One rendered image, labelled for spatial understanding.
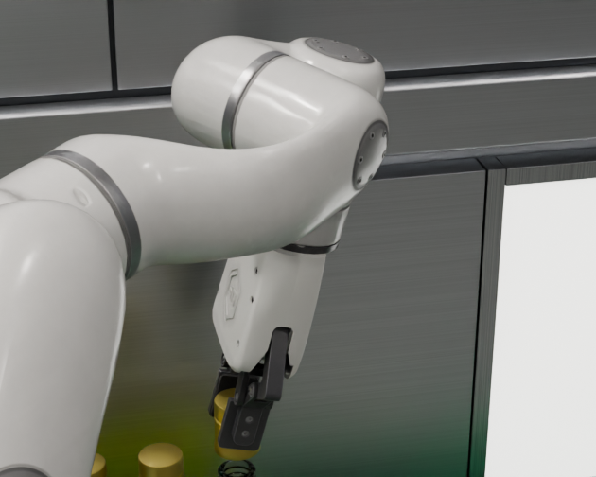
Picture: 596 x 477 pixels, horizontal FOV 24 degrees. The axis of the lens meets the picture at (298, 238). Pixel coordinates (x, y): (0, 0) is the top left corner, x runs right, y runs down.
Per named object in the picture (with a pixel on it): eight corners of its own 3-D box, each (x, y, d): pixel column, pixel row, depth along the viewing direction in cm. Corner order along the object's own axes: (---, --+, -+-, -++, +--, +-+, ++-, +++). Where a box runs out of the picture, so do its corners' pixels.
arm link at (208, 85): (291, 78, 82) (170, 25, 87) (249, 237, 86) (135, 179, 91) (411, 61, 95) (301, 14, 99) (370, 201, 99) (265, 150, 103)
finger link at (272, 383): (272, 282, 98) (250, 321, 102) (277, 378, 94) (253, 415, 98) (289, 284, 98) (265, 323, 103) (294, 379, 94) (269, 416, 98)
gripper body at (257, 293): (230, 177, 101) (195, 311, 105) (256, 235, 92) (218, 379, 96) (325, 193, 104) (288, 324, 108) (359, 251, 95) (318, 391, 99)
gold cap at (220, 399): (255, 432, 107) (254, 383, 105) (264, 457, 104) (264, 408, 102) (210, 437, 106) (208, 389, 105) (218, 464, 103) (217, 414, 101)
